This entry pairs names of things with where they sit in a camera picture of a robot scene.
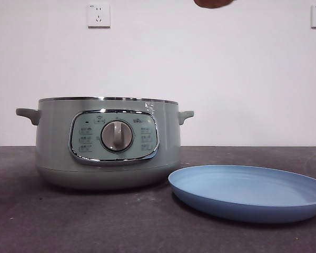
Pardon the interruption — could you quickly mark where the brown potato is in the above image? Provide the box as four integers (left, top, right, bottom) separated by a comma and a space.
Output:
194, 0, 238, 10

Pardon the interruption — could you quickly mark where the pale green electric steamer pot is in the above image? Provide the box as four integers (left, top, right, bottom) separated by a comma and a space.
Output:
15, 96, 195, 190

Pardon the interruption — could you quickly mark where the blue round plate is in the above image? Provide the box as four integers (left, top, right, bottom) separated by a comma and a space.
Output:
168, 164, 316, 224

